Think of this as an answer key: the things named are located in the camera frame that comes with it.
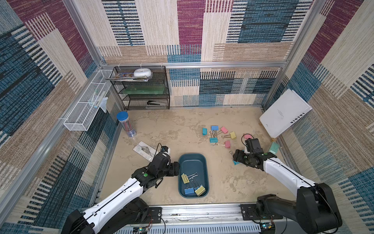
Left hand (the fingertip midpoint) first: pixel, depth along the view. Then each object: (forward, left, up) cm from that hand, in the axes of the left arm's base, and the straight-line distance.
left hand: (174, 164), depth 81 cm
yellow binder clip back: (+25, -39, -9) cm, 47 cm away
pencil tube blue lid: (+26, +32, +10) cm, 43 cm away
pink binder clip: (+17, -34, -8) cm, 39 cm away
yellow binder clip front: (-13, -14, -5) cm, 19 cm away
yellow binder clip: (-6, -6, -7) cm, 11 cm away
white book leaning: (+28, -69, +13) cm, 76 cm away
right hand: (+7, -38, -4) cm, 39 cm away
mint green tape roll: (+7, -56, +4) cm, 57 cm away
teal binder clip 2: (+3, -36, -7) cm, 37 cm away
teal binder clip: (+21, -25, -9) cm, 34 cm away
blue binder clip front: (-12, -8, -9) cm, 17 cm away
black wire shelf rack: (+55, +25, +12) cm, 61 cm away
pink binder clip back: (+30, -34, -8) cm, 45 cm away
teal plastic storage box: (+3, -13, -12) cm, 18 cm away
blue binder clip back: (+31, -27, -8) cm, 42 cm away
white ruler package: (+13, +19, -9) cm, 25 cm away
